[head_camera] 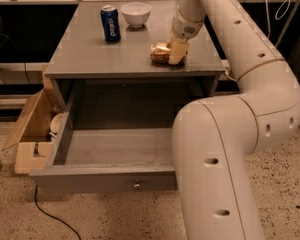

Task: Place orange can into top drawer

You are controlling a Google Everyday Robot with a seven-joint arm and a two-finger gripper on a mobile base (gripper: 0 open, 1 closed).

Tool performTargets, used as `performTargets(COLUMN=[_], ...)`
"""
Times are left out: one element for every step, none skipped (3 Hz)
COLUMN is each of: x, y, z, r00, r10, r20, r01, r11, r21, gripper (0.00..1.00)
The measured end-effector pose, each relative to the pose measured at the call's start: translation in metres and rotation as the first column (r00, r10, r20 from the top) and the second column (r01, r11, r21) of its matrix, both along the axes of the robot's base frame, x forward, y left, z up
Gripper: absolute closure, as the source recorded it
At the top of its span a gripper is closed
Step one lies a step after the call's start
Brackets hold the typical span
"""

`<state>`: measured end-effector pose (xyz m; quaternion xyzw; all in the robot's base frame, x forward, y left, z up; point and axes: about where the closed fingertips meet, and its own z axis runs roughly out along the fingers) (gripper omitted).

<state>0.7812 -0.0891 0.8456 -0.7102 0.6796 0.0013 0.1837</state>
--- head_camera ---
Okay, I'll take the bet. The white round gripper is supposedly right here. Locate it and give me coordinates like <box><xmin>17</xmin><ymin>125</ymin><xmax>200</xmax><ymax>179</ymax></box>
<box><xmin>168</xmin><ymin>11</ymin><xmax>203</xmax><ymax>65</ymax></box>

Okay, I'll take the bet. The crushed orange soda can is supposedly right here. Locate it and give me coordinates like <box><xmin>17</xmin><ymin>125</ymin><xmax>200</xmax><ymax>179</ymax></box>
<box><xmin>150</xmin><ymin>42</ymin><xmax>170</xmax><ymax>64</ymax></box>

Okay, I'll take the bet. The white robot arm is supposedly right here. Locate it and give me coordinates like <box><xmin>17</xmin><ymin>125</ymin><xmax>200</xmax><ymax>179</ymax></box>
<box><xmin>172</xmin><ymin>0</ymin><xmax>300</xmax><ymax>240</ymax></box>

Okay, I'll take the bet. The blue Pepsi can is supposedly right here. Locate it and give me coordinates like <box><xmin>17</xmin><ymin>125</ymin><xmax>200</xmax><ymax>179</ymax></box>
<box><xmin>100</xmin><ymin>5</ymin><xmax>121</xmax><ymax>43</ymax></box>

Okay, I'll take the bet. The grey drawer cabinet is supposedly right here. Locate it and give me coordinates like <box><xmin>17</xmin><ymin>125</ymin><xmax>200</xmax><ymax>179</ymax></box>
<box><xmin>45</xmin><ymin>0</ymin><xmax>224</xmax><ymax>129</ymax></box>

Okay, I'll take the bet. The open grey top drawer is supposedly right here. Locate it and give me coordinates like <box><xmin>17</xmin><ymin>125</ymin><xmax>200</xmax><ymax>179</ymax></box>
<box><xmin>30</xmin><ymin>79</ymin><xmax>203</xmax><ymax>194</ymax></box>

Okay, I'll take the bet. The round metal drawer knob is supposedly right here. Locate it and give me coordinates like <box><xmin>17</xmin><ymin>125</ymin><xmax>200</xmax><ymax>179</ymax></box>
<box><xmin>133</xmin><ymin>179</ymin><xmax>142</xmax><ymax>190</ymax></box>

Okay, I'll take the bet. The white ceramic bowl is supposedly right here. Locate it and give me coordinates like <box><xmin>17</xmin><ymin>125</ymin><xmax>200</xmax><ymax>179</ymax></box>
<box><xmin>121</xmin><ymin>2</ymin><xmax>151</xmax><ymax>27</ymax></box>

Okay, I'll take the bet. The grey metal stand pole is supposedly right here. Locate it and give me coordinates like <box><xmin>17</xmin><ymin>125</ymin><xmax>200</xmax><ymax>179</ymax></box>
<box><xmin>275</xmin><ymin>0</ymin><xmax>300</xmax><ymax>48</ymax></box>

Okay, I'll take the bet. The white plate in box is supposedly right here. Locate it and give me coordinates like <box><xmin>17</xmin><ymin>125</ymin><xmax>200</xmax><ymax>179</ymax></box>
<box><xmin>49</xmin><ymin>113</ymin><xmax>63</xmax><ymax>140</ymax></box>

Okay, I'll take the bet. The open cardboard box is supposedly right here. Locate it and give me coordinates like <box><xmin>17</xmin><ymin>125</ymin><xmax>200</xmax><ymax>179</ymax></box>
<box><xmin>3</xmin><ymin>65</ymin><xmax>63</xmax><ymax>174</ymax></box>

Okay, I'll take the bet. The white hanging cable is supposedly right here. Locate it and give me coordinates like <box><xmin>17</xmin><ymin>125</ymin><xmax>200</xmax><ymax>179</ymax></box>
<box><xmin>260</xmin><ymin>0</ymin><xmax>300</xmax><ymax>40</ymax></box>

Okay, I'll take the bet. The black floor cable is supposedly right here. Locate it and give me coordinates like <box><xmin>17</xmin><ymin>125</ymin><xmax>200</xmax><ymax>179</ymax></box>
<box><xmin>34</xmin><ymin>184</ymin><xmax>82</xmax><ymax>240</ymax></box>

